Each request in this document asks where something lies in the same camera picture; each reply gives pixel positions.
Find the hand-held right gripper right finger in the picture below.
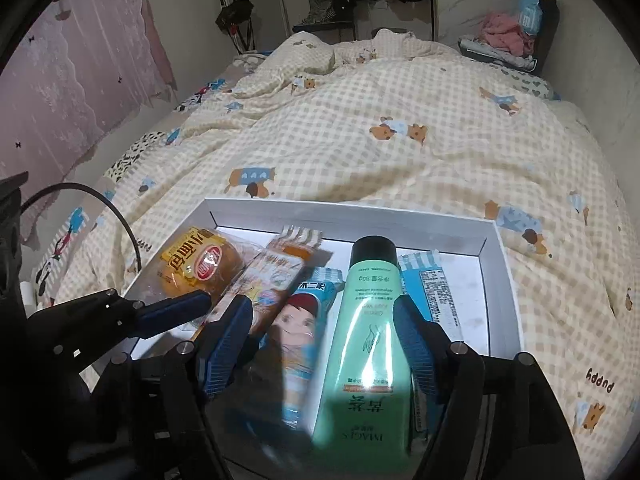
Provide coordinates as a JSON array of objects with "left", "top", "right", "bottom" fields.
[{"left": 392, "top": 296, "right": 586, "bottom": 480}]

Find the orange snack packet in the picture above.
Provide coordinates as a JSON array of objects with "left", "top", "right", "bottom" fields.
[{"left": 192, "top": 225, "right": 326, "bottom": 341}]

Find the pink cloth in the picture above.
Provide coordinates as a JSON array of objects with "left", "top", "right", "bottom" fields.
[{"left": 481, "top": 12, "right": 536, "bottom": 56}]

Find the blue snack packet with figure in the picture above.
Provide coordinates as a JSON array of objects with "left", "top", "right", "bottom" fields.
[{"left": 260, "top": 266, "right": 346, "bottom": 433}]

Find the heart print pillow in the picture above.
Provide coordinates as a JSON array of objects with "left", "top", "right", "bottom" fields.
[{"left": 495, "top": 65, "right": 563, "bottom": 102}]

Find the white and blue snack packet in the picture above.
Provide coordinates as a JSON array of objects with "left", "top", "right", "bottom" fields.
[{"left": 397, "top": 252, "right": 468, "bottom": 441}]

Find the pink lace curtain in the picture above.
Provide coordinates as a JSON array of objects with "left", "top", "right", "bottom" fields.
[{"left": 0, "top": 0, "right": 178, "bottom": 231}]

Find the black hanging bag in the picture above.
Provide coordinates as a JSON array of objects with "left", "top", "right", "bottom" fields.
[{"left": 215, "top": 0, "right": 255, "bottom": 36}]

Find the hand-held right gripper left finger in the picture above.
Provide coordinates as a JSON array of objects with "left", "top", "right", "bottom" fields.
[{"left": 95, "top": 294, "right": 256, "bottom": 480}]

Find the cartoon print bed sheet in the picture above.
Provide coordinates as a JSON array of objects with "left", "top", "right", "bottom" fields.
[{"left": 30, "top": 75, "right": 241, "bottom": 311}]

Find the striped chair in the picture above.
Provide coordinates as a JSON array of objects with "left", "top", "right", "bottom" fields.
[{"left": 292, "top": 0, "right": 356, "bottom": 41}]

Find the bread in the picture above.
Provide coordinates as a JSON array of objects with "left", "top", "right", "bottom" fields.
[{"left": 135, "top": 227, "right": 263, "bottom": 333}]

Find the white cardboard box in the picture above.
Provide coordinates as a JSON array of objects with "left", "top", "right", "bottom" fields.
[{"left": 117, "top": 197, "right": 525, "bottom": 480}]

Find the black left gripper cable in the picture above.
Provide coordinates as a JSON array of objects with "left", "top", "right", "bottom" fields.
[{"left": 20, "top": 182, "right": 143, "bottom": 273}]

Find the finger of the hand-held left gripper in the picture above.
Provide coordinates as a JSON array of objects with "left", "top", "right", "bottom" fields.
[{"left": 27, "top": 290, "right": 212, "bottom": 361}]

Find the blue tissue pack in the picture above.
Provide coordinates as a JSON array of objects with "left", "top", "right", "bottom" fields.
[{"left": 515, "top": 0, "right": 543, "bottom": 36}]

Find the green tube with black cap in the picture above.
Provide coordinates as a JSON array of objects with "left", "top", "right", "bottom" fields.
[{"left": 311, "top": 235, "right": 416, "bottom": 461}]

